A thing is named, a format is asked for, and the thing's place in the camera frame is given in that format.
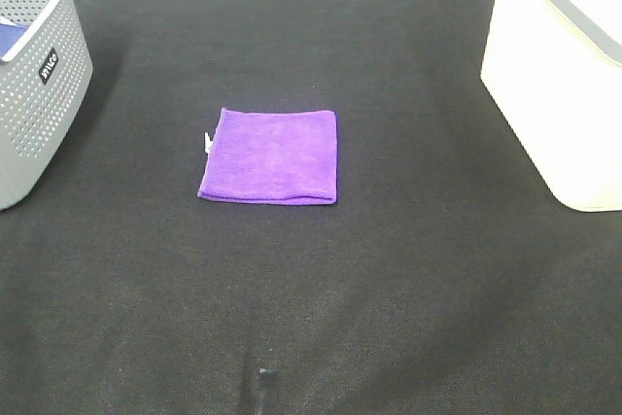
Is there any purple towel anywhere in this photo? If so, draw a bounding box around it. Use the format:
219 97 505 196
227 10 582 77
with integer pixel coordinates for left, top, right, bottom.
197 108 338 206

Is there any black table cloth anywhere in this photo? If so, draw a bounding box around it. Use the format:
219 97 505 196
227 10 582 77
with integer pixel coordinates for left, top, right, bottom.
1 0 621 414

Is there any small black clip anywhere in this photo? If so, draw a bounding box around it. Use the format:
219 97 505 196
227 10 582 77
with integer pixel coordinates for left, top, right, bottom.
255 368 280 415

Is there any white plastic storage bin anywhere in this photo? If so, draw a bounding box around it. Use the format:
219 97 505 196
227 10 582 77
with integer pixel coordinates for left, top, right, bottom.
481 0 621 212

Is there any grey perforated laundry basket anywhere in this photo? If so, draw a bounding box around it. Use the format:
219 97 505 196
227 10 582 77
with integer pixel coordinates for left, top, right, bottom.
1 0 93 209

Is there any blue cloth in basket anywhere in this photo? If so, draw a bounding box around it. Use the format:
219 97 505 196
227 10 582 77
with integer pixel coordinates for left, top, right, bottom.
0 17 28 56

